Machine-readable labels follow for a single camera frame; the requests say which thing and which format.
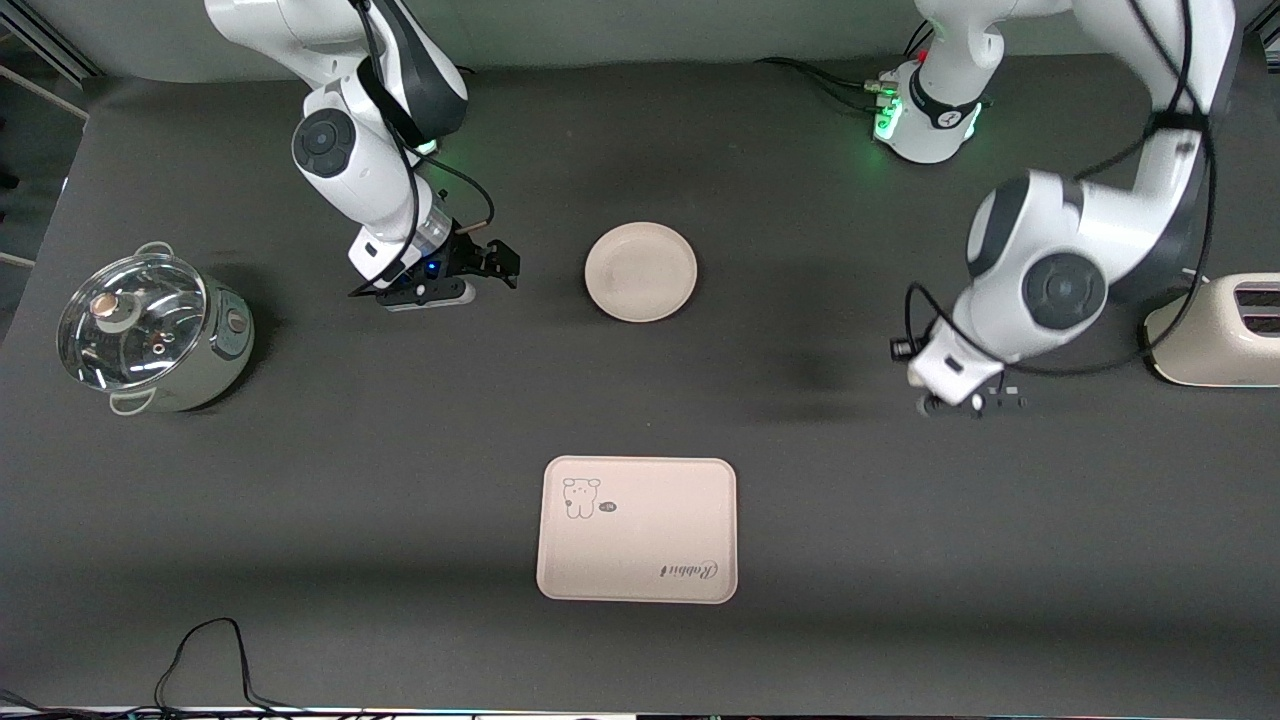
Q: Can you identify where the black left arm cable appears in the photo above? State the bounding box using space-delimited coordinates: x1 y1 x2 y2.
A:
888 0 1216 379

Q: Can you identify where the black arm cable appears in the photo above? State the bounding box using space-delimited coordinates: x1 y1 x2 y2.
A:
350 0 496 296
888 0 1216 379

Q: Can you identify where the glass pot lid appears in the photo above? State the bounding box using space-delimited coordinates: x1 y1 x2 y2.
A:
57 253 209 393

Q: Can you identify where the steel pot with handles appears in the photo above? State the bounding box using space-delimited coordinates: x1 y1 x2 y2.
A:
57 242 256 416

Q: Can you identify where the round beige plate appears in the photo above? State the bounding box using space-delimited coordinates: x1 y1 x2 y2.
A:
584 222 699 324

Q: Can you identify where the beige tray with rabbit print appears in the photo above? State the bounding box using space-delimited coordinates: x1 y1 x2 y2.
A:
536 456 739 605

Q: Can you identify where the cream two-slot toaster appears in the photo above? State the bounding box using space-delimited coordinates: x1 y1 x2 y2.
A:
1143 273 1280 388

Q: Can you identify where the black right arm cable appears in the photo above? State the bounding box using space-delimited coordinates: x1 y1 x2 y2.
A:
350 0 496 296

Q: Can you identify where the thin black table cable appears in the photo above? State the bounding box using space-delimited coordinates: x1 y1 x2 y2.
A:
150 617 331 717

